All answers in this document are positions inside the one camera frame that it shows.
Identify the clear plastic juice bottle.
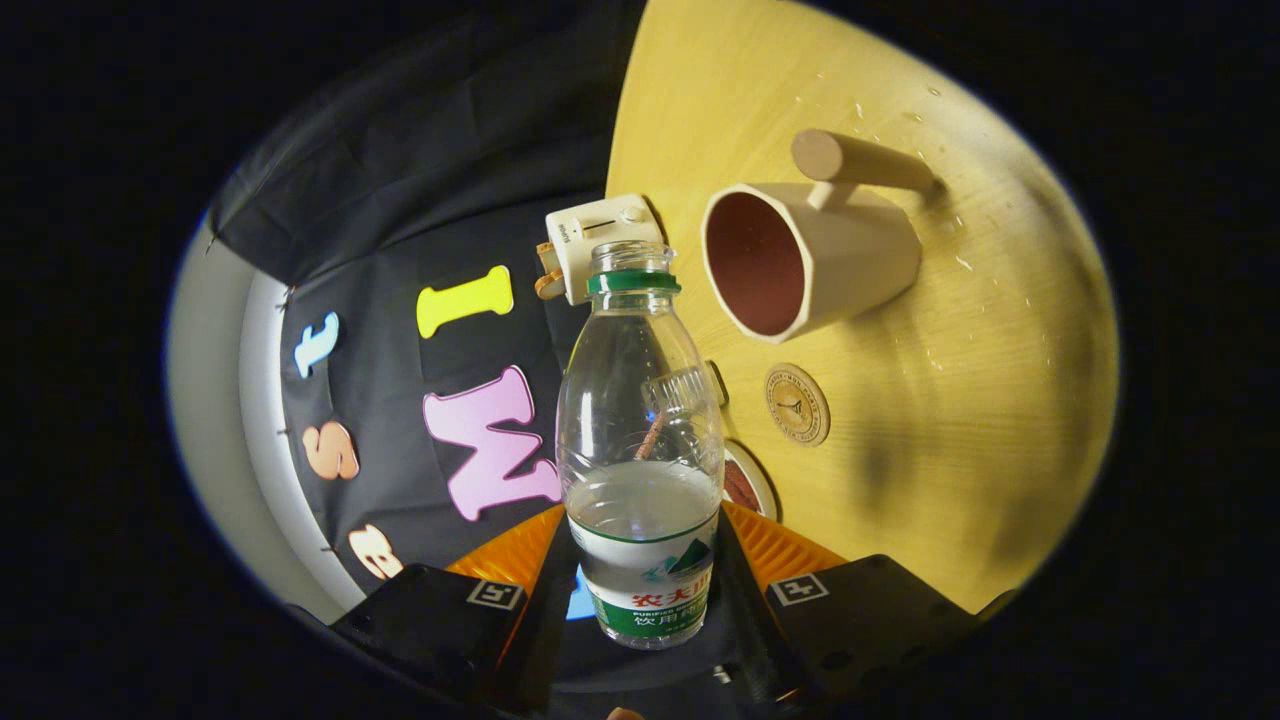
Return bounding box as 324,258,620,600
555,240,726,651

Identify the white round plate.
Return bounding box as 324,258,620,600
722,440,779,521

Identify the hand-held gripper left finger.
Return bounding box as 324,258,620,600
330,505,593,716

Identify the toast slice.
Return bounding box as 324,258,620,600
535,240,567,301

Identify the cream toaster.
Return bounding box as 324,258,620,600
545,193,666,306

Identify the round wooden coaster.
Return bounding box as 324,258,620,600
765,363,831,448

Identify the wooden table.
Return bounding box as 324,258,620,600
605,0,1121,613

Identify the beige cup with handle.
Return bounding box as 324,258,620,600
700,128,941,344

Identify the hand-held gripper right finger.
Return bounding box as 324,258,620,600
705,500,986,706

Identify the black backdrop cloth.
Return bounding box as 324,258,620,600
205,0,651,601

